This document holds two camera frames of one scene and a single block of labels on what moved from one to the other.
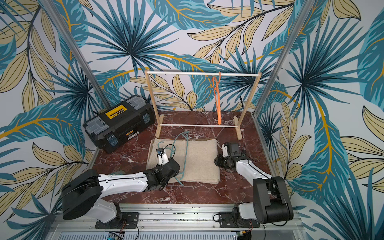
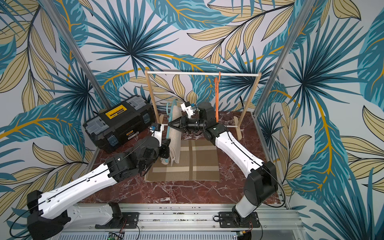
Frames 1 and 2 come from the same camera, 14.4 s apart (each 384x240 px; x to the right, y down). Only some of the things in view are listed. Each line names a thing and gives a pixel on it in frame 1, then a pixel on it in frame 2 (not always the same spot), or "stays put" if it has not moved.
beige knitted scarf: (198, 159) → (175, 137)
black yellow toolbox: (109, 130) stays put
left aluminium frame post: (61, 28) stays put
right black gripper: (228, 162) → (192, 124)
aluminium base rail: (176, 222) stays put
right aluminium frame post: (297, 27) stays put
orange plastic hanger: (217, 97) stays put
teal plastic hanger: (184, 134) → (169, 116)
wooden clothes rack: (237, 121) stays put
